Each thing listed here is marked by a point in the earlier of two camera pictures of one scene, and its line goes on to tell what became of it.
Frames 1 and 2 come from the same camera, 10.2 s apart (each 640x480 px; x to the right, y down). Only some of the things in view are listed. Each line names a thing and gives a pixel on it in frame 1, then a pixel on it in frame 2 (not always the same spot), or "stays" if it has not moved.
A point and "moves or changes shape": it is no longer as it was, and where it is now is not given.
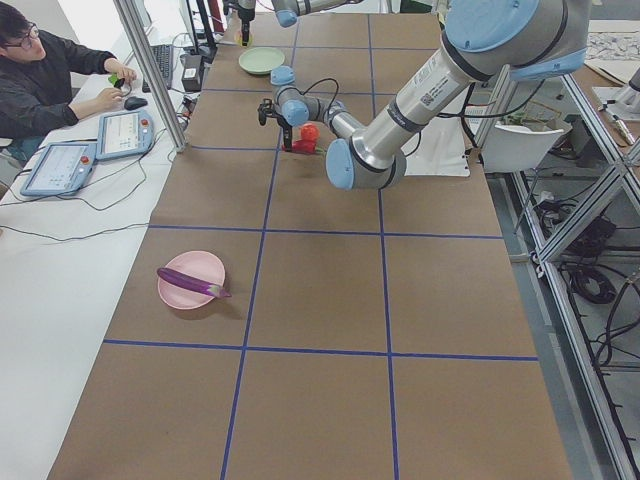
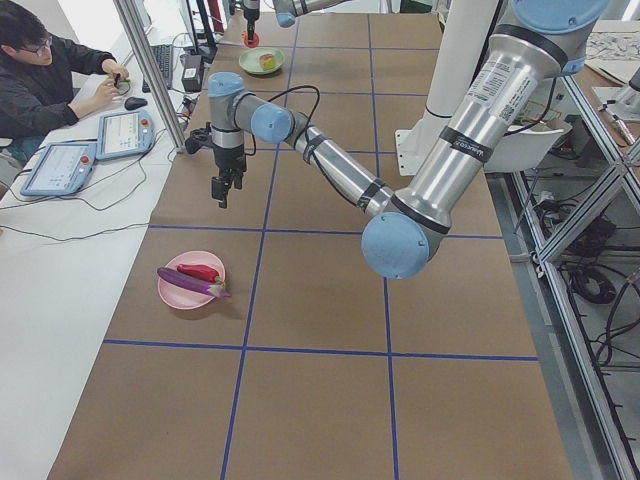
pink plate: x=199 y=264 stays
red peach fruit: x=310 y=132 moves or changes shape
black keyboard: x=163 y=57 stays
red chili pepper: x=305 y=145 moves or changes shape
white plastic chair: x=508 y=148 stays
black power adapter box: x=192 y=72 stays
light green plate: x=261 y=60 stays
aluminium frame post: x=154 y=73 stays
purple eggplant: x=194 y=282 stays
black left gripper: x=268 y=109 to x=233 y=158
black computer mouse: x=133 y=103 stays
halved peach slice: x=238 y=39 to x=267 y=61
